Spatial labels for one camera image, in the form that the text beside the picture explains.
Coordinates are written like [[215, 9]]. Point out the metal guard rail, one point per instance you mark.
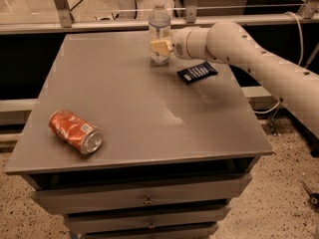
[[49, 16]]

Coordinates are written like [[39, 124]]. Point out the crushed orange soda can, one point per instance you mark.
[[80, 134]]

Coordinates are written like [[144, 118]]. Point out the black tool on floor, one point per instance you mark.
[[313, 197]]

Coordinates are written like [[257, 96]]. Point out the top grey drawer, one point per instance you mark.
[[142, 194]]

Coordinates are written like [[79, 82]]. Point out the bottom grey drawer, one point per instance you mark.
[[189, 231]]

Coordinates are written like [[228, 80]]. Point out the dark blue rxbar wrapper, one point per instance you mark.
[[197, 72]]

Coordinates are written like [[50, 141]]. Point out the grey drawer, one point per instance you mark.
[[189, 231], [142, 194], [155, 218]]

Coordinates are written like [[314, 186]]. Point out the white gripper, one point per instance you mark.
[[179, 44]]

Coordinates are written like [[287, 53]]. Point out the middle grey drawer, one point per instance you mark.
[[155, 218]]

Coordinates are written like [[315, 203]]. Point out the clear plastic water bottle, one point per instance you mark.
[[159, 28]]

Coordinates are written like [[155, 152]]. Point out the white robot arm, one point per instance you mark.
[[296, 88]]

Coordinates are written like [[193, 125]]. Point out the grey drawer cabinet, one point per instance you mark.
[[154, 126]]

